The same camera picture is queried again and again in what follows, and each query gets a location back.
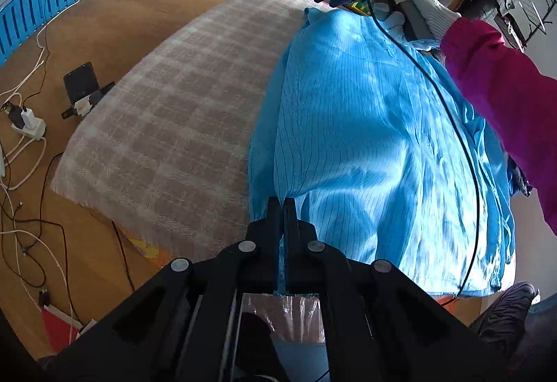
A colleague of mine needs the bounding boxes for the red flat box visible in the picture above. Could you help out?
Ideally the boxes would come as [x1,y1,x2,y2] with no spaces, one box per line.
[41,306,83,350]

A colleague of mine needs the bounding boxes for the black tablet stand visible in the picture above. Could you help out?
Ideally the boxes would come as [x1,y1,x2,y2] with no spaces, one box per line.
[61,62,116,119]

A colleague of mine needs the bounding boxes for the blue pinstriped work coat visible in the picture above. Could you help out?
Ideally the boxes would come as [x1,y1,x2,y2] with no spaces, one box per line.
[248,8,516,300]

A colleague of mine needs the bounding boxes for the black floor cable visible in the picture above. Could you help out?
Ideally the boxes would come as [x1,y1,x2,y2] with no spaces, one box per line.
[111,219,135,293]

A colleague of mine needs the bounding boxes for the white power strip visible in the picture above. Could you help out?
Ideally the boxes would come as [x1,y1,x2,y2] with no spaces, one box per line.
[11,103,48,141]

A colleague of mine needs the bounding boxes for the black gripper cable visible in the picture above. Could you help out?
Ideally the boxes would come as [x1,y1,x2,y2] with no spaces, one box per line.
[359,0,481,300]

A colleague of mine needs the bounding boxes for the beige plaid blanket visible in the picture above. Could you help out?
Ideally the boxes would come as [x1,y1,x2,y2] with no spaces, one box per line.
[50,0,336,261]

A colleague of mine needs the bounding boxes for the person's right hand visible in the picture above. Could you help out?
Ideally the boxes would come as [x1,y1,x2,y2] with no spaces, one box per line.
[376,0,462,52]

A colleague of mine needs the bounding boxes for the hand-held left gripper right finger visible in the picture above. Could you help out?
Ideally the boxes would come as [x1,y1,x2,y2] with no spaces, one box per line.
[284,197,518,382]

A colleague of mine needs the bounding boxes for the person's striped trouser leg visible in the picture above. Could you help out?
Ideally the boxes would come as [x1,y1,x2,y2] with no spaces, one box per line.
[468,282,538,339]

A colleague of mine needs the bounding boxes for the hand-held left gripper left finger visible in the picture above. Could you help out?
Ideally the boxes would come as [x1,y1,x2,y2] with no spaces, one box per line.
[46,196,281,382]

